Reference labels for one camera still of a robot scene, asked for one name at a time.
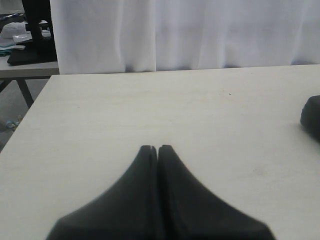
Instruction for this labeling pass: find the white backdrop curtain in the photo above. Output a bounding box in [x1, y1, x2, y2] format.
[50, 0, 320, 74]

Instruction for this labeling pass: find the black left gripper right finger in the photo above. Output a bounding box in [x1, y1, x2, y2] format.
[157, 145, 273, 240]

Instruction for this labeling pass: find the grey side table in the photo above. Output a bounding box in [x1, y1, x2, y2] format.
[0, 12, 60, 108]

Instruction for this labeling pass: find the black plastic case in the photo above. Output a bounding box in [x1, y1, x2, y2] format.
[300, 95, 320, 142]

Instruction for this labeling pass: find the teal cloth item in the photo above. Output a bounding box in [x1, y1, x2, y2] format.
[0, 45, 16, 57]

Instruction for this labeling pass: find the black monitor stand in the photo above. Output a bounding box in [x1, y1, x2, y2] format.
[21, 0, 55, 52]

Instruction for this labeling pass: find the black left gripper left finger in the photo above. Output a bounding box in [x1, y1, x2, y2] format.
[47, 145, 160, 240]

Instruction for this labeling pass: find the white cap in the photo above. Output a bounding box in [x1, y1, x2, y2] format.
[0, 22, 27, 40]

